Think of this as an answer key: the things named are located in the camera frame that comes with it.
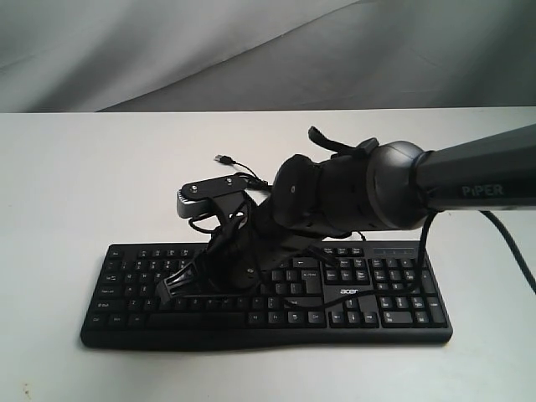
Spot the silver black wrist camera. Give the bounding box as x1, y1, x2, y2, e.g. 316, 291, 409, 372
177, 175, 246, 220

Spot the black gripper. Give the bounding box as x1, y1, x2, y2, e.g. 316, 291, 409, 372
156, 204, 327, 302

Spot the black acer keyboard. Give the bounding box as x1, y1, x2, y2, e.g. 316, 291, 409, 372
80, 240, 453, 351

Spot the black velcro strap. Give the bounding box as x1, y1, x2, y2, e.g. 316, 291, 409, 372
307, 125, 380, 158

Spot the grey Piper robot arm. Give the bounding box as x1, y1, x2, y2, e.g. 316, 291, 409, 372
157, 125, 535, 302

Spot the grey backdrop cloth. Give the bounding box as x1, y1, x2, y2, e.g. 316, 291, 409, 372
1, 1, 535, 112

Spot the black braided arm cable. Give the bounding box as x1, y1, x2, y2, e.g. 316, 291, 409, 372
250, 209, 536, 313

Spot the black usb cable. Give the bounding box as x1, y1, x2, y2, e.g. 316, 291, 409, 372
213, 152, 273, 192

